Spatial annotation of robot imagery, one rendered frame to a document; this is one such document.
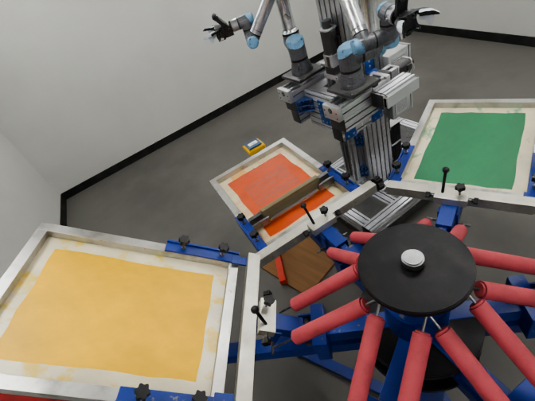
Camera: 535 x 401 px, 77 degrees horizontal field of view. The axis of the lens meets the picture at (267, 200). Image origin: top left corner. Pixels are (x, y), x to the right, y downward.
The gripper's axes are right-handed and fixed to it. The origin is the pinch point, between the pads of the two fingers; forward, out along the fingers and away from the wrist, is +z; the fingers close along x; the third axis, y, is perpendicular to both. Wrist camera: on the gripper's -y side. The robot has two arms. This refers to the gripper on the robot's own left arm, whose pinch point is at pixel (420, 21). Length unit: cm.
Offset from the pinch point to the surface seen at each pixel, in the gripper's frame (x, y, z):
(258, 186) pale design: 95, 60, -33
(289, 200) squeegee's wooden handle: 79, 55, -3
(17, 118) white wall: 358, -2, -294
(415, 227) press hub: 39, 31, 64
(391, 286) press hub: 54, 29, 80
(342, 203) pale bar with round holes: 55, 57, 14
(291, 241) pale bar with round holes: 83, 54, 26
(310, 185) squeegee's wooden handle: 66, 56, -7
